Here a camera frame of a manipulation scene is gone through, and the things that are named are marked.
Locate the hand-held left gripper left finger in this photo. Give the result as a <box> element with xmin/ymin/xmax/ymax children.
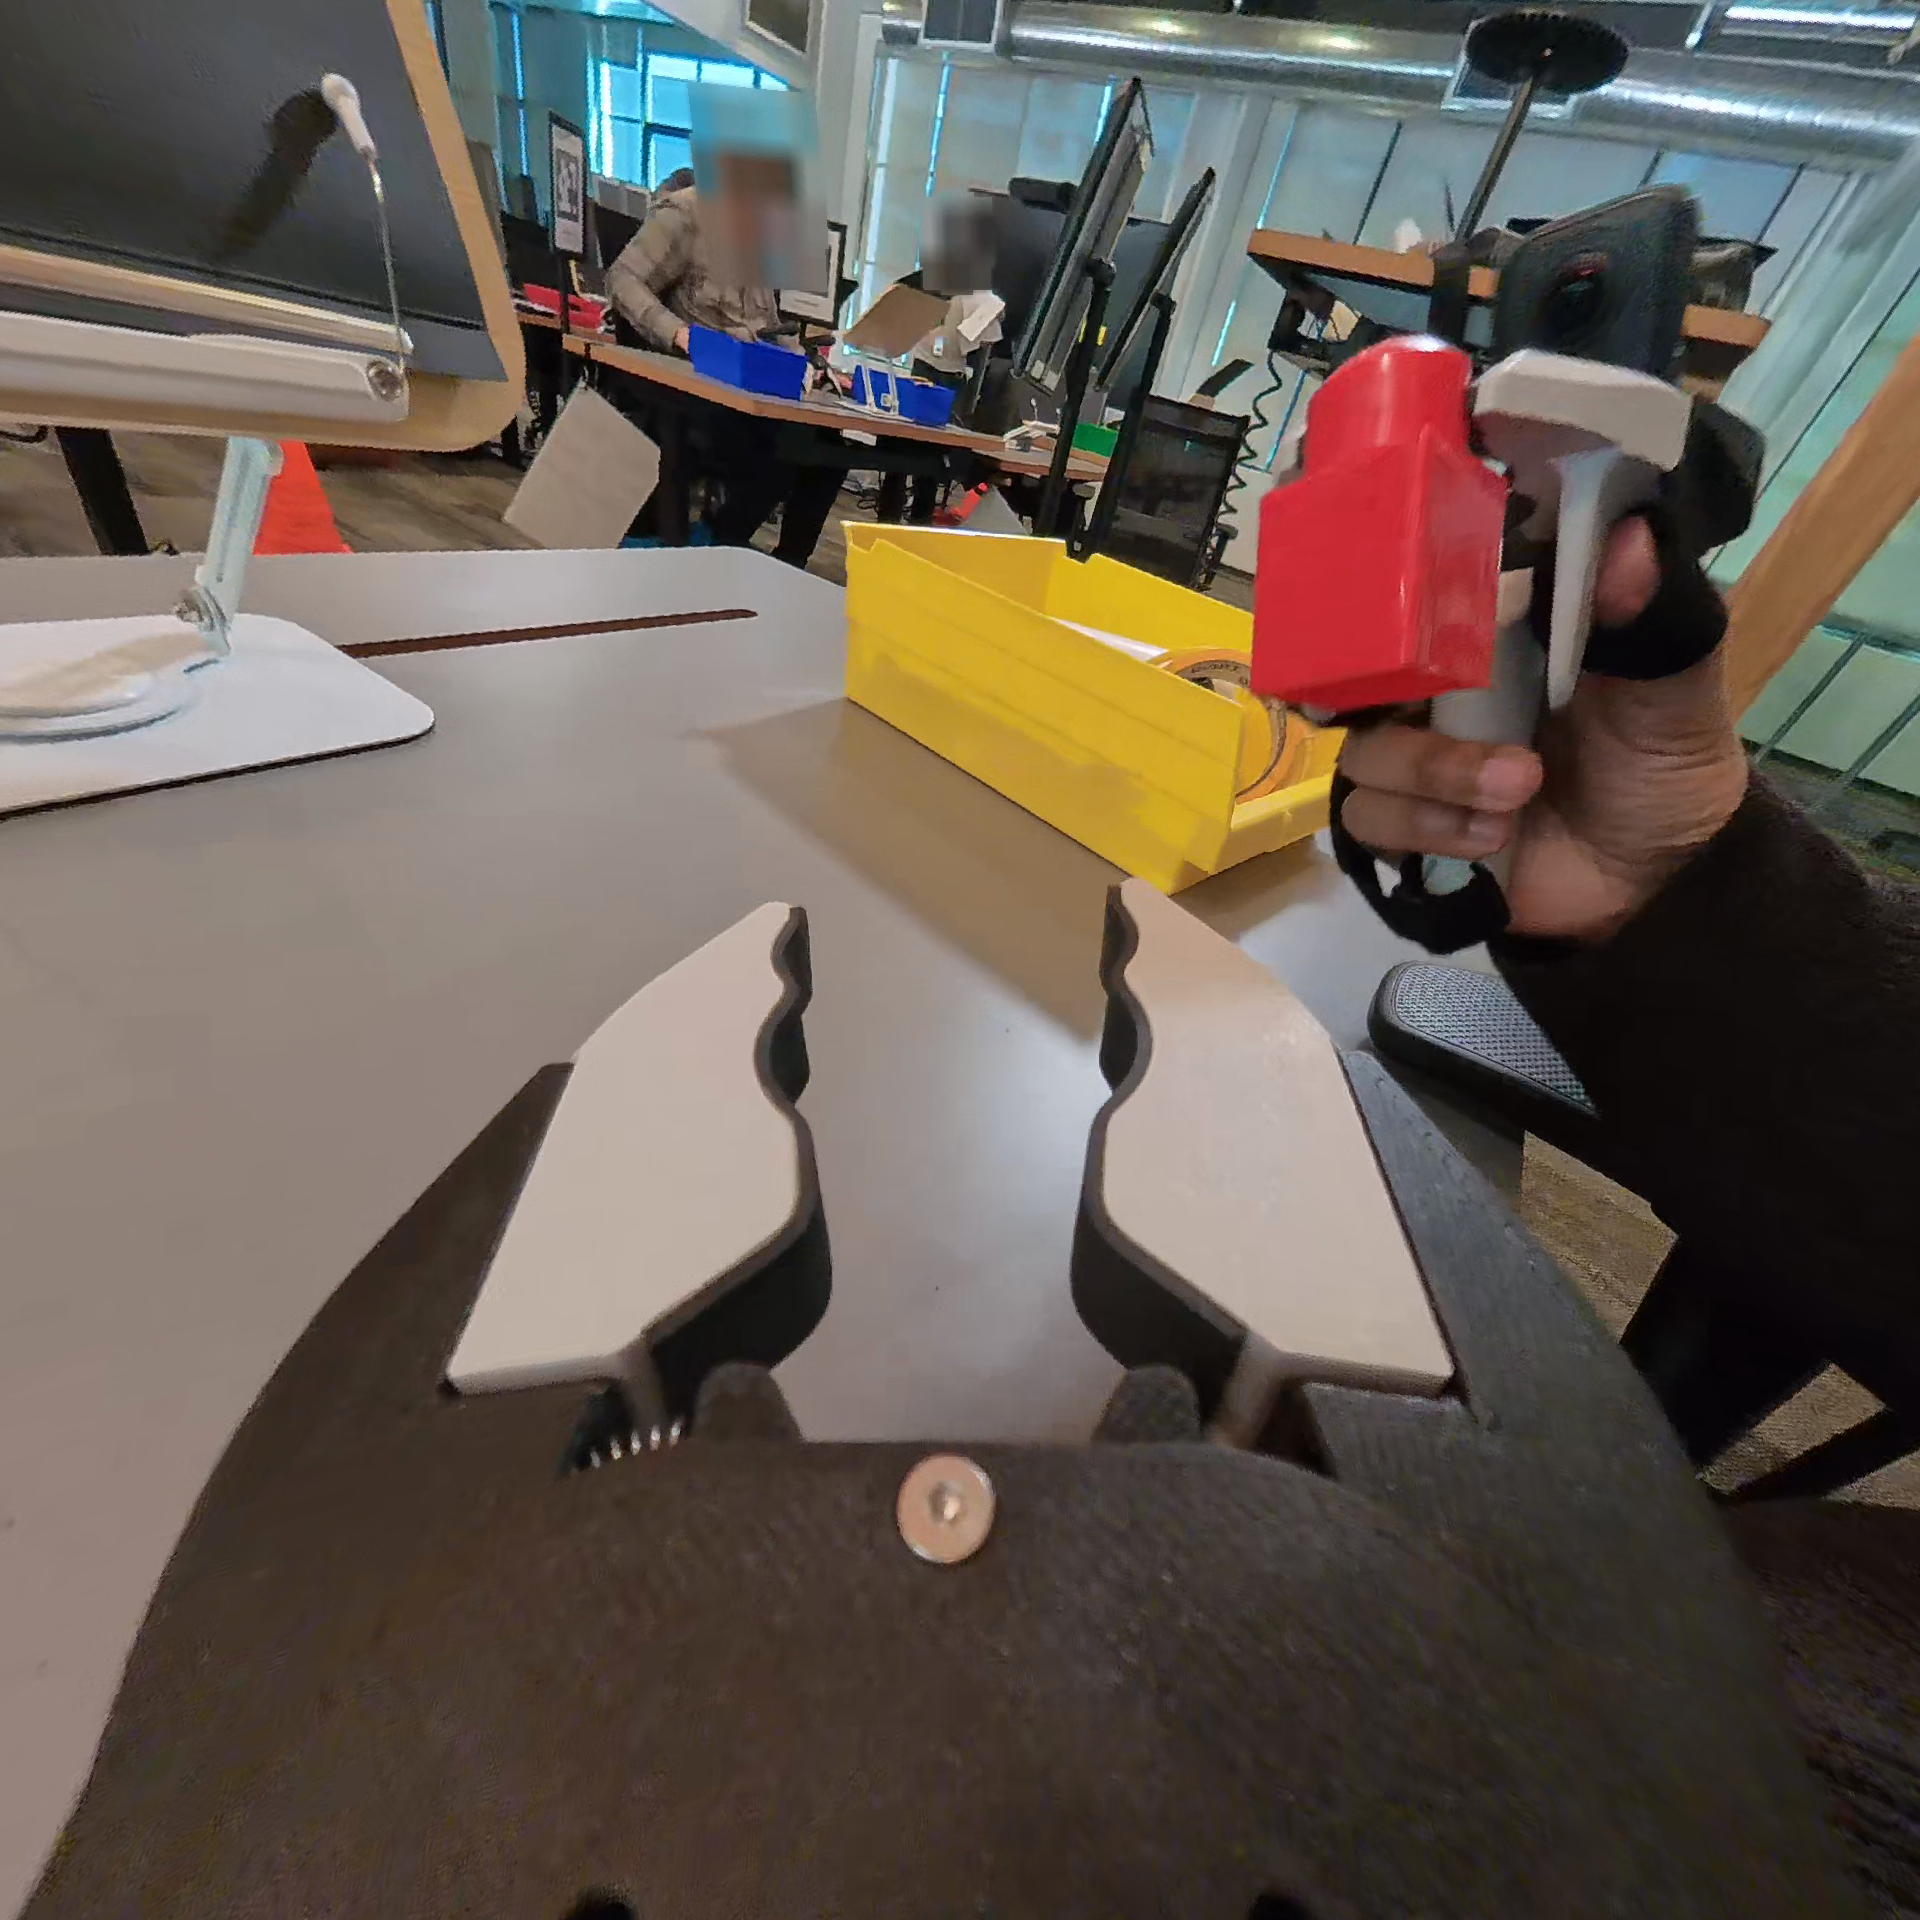
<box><xmin>447</xmin><ymin>901</ymin><xmax>834</xmax><ymax>1466</ymax></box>

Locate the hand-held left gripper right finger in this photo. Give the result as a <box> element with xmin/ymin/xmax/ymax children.
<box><xmin>1070</xmin><ymin>877</ymin><xmax>1455</xmax><ymax>1449</ymax></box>

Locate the red toy block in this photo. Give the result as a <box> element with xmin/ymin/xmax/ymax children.
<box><xmin>1252</xmin><ymin>333</ymin><xmax>1512</xmax><ymax>723</ymax></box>

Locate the person's right forearm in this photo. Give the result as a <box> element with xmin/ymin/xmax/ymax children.
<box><xmin>1492</xmin><ymin>769</ymin><xmax>1920</xmax><ymax>1443</ymax></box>

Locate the red plastic object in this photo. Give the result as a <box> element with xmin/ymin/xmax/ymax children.
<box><xmin>251</xmin><ymin>439</ymin><xmax>357</xmax><ymax>559</ymax></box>

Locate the person's right hand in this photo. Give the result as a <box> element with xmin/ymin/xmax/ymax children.
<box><xmin>1334</xmin><ymin>515</ymin><xmax>1754</xmax><ymax>947</ymax></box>

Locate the black mesh chair back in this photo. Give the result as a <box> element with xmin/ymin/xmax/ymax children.
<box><xmin>1110</xmin><ymin>397</ymin><xmax>1258</xmax><ymax>588</ymax></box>

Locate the tilted wooden desk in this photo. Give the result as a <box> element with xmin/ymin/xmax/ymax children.
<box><xmin>1247</xmin><ymin>229</ymin><xmax>1773</xmax><ymax>356</ymax></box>

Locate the black monitor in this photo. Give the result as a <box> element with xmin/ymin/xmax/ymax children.
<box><xmin>1095</xmin><ymin>168</ymin><xmax>1220</xmax><ymax>395</ymax></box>
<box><xmin>1019</xmin><ymin>77</ymin><xmax>1155</xmax><ymax>394</ymax></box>

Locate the black disc lamp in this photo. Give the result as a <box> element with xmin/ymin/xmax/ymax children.
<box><xmin>1462</xmin><ymin>12</ymin><xmax>1635</xmax><ymax>235</ymax></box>

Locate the wooden pillar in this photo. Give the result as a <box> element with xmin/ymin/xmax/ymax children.
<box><xmin>1725</xmin><ymin>336</ymin><xmax>1920</xmax><ymax>723</ymax></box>

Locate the yellow tape roll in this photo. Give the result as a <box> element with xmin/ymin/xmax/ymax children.
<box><xmin>1148</xmin><ymin>644</ymin><xmax>1330</xmax><ymax>801</ymax></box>

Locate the yellow storage bin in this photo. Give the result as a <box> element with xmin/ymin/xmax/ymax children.
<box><xmin>844</xmin><ymin>520</ymin><xmax>1346</xmax><ymax>898</ymax></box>

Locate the long wooden desk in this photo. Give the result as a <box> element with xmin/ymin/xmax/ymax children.
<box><xmin>516</xmin><ymin>306</ymin><xmax>1119</xmax><ymax>568</ymax></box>

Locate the grey board panel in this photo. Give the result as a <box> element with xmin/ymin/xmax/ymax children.
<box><xmin>502</xmin><ymin>386</ymin><xmax>663</xmax><ymax>553</ymax></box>

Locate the silver laptop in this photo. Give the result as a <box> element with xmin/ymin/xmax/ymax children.
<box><xmin>0</xmin><ymin>240</ymin><xmax>416</xmax><ymax>433</ymax></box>

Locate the silver ventilation duct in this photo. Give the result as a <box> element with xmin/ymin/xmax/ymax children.
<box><xmin>884</xmin><ymin>0</ymin><xmax>1920</xmax><ymax>170</ymax></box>

